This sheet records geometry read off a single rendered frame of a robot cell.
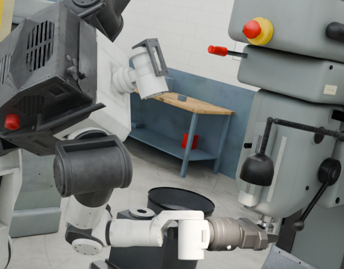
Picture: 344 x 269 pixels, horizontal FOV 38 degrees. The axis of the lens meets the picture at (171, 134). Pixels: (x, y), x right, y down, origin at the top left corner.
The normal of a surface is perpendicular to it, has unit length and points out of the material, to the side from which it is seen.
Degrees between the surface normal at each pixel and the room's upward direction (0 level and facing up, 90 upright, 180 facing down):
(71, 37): 58
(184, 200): 86
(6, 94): 74
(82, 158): 31
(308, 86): 90
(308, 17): 90
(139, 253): 90
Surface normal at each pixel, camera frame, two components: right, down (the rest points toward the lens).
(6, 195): -0.40, 0.11
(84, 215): -0.11, 0.78
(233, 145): -0.70, 0.00
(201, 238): 0.48, -0.15
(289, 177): -0.10, 0.18
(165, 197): 0.44, 0.20
